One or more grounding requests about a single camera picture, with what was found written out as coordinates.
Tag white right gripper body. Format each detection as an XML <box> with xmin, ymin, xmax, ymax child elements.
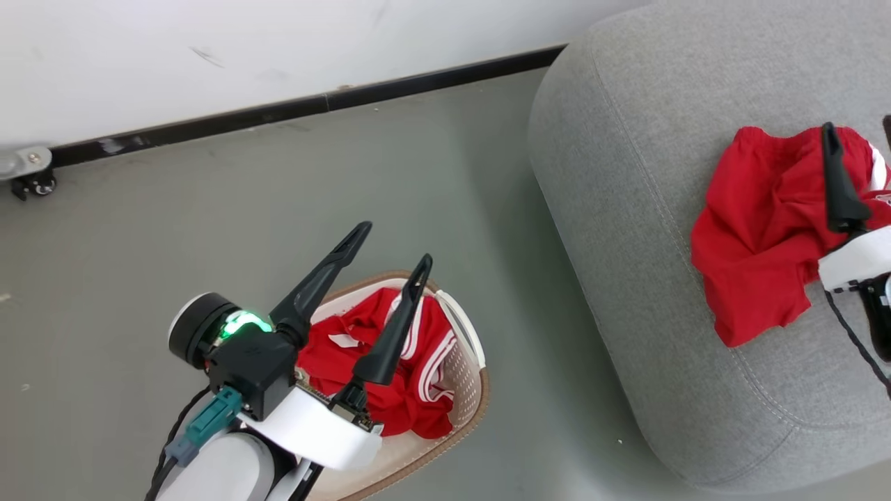
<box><xmin>817</xmin><ymin>226</ymin><xmax>891</xmax><ymax>293</ymax></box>

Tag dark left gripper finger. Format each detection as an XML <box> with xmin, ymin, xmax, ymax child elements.
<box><xmin>329</xmin><ymin>253</ymin><xmax>434</xmax><ymax>413</ymax></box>
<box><xmin>269</xmin><ymin>221</ymin><xmax>373</xmax><ymax>349</ymax></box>

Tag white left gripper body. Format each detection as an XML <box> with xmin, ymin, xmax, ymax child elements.
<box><xmin>237</xmin><ymin>385</ymin><xmax>384</xmax><ymax>472</ymax></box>

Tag red jersey with white patch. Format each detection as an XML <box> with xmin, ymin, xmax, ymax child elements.
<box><xmin>298</xmin><ymin>287</ymin><xmax>458</xmax><ymax>439</ymax></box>

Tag red shorts with white trim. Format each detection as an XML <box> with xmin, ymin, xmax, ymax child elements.
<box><xmin>691</xmin><ymin>125</ymin><xmax>891</xmax><ymax>348</ymax></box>

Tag grey fabric sofa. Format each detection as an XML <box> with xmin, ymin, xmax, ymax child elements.
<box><xmin>527</xmin><ymin>0</ymin><xmax>891</xmax><ymax>495</ymax></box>

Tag cream perforated laundry basket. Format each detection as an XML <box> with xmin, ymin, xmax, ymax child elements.
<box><xmin>296</xmin><ymin>271</ymin><xmax>490</xmax><ymax>501</ymax></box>

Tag black baseboard strip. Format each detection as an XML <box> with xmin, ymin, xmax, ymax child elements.
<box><xmin>50</xmin><ymin>45</ymin><xmax>568</xmax><ymax>168</ymax></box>

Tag small black caster wheel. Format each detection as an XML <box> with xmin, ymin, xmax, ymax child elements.
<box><xmin>10</xmin><ymin>169</ymin><xmax>57</xmax><ymax>202</ymax></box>

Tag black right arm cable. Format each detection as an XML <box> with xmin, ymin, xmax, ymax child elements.
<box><xmin>825</xmin><ymin>291</ymin><xmax>891</xmax><ymax>401</ymax></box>

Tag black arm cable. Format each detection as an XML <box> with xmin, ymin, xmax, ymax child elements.
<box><xmin>144</xmin><ymin>387</ymin><xmax>212</xmax><ymax>501</ymax></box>
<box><xmin>825</xmin><ymin>291</ymin><xmax>891</xmax><ymax>401</ymax></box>

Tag teal left camera connector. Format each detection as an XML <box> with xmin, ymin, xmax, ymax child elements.
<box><xmin>165</xmin><ymin>387</ymin><xmax>243</xmax><ymax>467</ymax></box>

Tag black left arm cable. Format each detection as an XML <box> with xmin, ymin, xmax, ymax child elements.
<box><xmin>144</xmin><ymin>387</ymin><xmax>212</xmax><ymax>501</ymax></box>

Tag grey metal corner bracket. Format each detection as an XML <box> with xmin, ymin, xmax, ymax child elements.
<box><xmin>0</xmin><ymin>145</ymin><xmax>54</xmax><ymax>182</ymax></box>

